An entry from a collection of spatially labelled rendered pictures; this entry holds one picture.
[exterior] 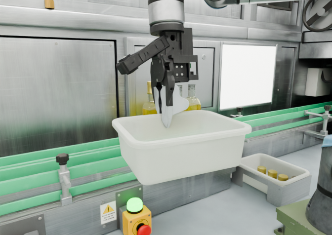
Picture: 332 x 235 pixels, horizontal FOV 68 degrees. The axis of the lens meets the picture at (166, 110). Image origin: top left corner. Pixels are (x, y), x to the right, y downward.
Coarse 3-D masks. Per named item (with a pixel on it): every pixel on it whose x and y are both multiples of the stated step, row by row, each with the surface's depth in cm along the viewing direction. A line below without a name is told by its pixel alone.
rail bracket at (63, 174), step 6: (60, 156) 59; (66, 156) 60; (60, 162) 59; (66, 162) 61; (60, 168) 60; (66, 168) 61; (60, 174) 60; (66, 174) 60; (60, 180) 60; (66, 180) 58; (66, 186) 56; (66, 192) 62; (60, 198) 62; (66, 198) 62; (60, 204) 62; (66, 204) 62
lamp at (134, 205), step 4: (128, 200) 69; (132, 200) 69; (136, 200) 69; (140, 200) 69; (128, 204) 68; (132, 204) 67; (136, 204) 67; (140, 204) 68; (128, 208) 68; (132, 208) 67; (136, 208) 67; (140, 208) 68; (128, 212) 68; (132, 212) 67; (136, 212) 67
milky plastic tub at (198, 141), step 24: (120, 120) 49; (144, 120) 51; (192, 120) 56; (216, 120) 52; (120, 144) 48; (144, 144) 35; (168, 144) 36; (192, 144) 39; (216, 144) 41; (240, 144) 43; (144, 168) 37; (168, 168) 38; (192, 168) 40; (216, 168) 42
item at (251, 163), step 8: (248, 160) 102; (256, 160) 105; (264, 160) 105; (272, 160) 102; (280, 160) 99; (248, 168) 92; (256, 168) 105; (272, 168) 102; (280, 168) 99; (288, 168) 96; (296, 168) 93; (264, 176) 86; (288, 176) 96; (296, 176) 86; (304, 176) 86; (280, 184) 82; (288, 184) 82
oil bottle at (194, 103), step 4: (188, 100) 95; (192, 100) 94; (196, 100) 95; (192, 104) 94; (196, 104) 95; (200, 104) 96; (188, 108) 94; (192, 108) 94; (196, 108) 95; (200, 108) 96
